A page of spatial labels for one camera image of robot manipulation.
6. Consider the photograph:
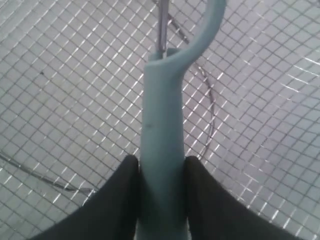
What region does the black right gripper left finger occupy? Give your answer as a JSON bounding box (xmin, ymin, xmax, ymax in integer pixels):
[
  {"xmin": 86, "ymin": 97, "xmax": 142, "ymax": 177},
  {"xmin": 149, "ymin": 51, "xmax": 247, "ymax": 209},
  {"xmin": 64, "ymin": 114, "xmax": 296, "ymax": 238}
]
[{"xmin": 33, "ymin": 155, "xmax": 140, "ymax": 240}]

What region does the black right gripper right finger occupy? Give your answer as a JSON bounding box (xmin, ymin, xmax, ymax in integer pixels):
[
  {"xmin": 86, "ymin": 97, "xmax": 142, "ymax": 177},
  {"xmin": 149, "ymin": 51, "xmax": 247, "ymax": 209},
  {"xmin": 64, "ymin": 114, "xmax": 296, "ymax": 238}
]
[{"xmin": 184, "ymin": 156, "xmax": 298, "ymax": 240}]

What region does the teal handled peeler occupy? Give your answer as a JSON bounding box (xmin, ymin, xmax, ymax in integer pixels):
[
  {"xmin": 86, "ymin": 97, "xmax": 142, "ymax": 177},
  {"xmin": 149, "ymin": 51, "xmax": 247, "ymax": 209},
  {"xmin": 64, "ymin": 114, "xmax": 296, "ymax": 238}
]
[{"xmin": 136, "ymin": 0, "xmax": 227, "ymax": 240}]

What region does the oval steel mesh basket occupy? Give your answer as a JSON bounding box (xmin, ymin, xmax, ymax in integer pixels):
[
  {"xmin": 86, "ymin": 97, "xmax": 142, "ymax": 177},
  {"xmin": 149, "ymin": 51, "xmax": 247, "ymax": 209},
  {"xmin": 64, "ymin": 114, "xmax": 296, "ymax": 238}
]
[{"xmin": 0, "ymin": 0, "xmax": 320, "ymax": 240}]

